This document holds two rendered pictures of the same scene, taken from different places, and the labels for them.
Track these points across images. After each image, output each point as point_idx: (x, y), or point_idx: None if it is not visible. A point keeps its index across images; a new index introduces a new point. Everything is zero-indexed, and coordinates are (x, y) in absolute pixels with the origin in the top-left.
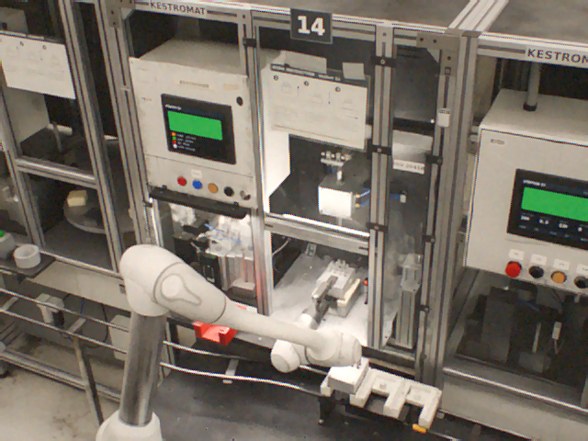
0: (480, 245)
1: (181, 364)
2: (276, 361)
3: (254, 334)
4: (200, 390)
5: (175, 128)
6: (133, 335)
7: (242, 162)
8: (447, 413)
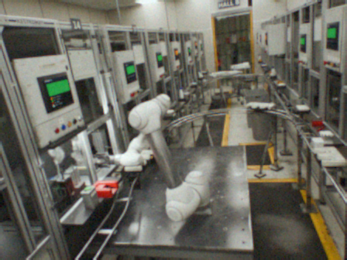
0: (125, 93)
1: (101, 240)
2: (140, 159)
3: None
4: (122, 226)
5: (52, 94)
6: (163, 140)
7: (74, 100)
8: None
